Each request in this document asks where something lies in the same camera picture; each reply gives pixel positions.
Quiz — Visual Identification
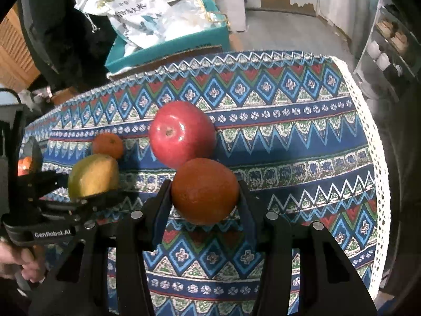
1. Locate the yellow green pear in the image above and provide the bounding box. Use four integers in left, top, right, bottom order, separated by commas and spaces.
68, 154, 119, 200

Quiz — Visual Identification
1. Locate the dark orange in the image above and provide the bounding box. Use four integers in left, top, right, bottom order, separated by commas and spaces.
171, 158, 240, 226

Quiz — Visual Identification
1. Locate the left hand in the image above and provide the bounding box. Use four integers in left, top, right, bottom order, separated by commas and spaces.
0, 241, 46, 283

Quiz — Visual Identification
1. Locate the orange on plate right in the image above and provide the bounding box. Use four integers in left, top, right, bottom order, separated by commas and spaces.
17, 156, 33, 176

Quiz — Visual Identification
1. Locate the dark glass plate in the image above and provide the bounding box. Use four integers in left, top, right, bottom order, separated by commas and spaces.
17, 136, 43, 176

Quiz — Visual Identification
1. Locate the orange on tablecloth left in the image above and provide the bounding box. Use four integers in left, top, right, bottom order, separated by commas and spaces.
92, 133, 125, 160

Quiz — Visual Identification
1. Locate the large red apple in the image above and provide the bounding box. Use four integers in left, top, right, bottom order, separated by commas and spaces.
148, 101, 217, 169

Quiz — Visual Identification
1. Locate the black hanging clothing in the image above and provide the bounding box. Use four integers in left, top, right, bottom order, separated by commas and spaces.
17, 0, 116, 93

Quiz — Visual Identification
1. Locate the teal plastic crate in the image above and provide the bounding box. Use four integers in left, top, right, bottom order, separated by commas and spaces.
105, 0, 230, 73

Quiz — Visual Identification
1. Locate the patterned blue tablecloth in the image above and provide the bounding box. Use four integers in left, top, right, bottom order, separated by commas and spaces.
20, 51, 390, 315

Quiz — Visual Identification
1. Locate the white rice bag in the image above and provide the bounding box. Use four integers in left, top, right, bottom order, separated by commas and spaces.
75, 0, 170, 48

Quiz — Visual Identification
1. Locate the clear plastic bag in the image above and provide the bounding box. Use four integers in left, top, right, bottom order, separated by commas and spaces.
157, 0, 228, 41

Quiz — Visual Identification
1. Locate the white shoe rack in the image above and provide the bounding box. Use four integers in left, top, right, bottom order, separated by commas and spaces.
353, 0, 420, 102

